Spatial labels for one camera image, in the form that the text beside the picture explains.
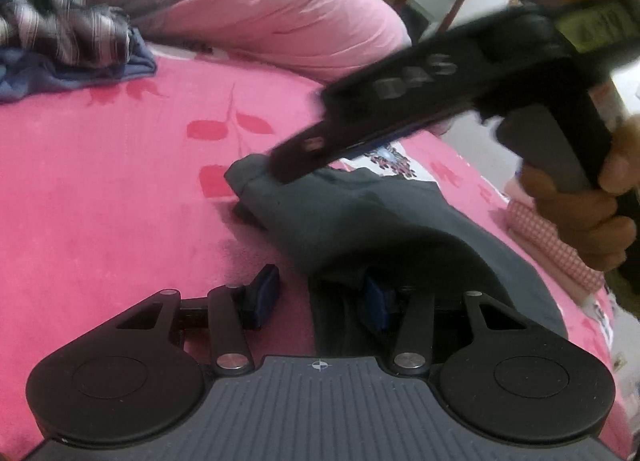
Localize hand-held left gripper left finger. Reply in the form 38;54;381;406
115;263;281;376

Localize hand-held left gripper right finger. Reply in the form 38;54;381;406
362;276;528;376

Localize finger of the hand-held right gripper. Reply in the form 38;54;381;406
269;120;426;186

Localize dark grey pants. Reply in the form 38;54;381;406
225;153;568;364

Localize person's right hand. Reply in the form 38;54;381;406
520;113;640;272

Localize pale pink folded cloth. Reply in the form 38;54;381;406
502;176;531;206

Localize pink grey duvet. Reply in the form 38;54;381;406
92;0;413;84

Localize pink floral bed sheet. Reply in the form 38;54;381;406
0;43;631;442

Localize black white plaid shirt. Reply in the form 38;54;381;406
0;0;131;66

